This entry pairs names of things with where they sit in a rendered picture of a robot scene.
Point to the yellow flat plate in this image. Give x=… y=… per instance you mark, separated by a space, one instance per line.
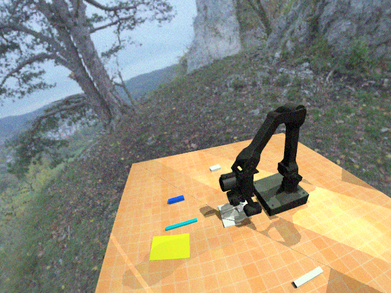
x=170 y=247

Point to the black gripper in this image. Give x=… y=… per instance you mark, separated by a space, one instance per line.
x=252 y=208

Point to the pale grey rectangular bar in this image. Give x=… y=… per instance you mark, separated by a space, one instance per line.
x=307 y=277

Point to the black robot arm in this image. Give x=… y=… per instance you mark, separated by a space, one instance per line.
x=293 y=116

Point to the teal flat bar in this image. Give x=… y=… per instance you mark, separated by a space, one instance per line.
x=181 y=224

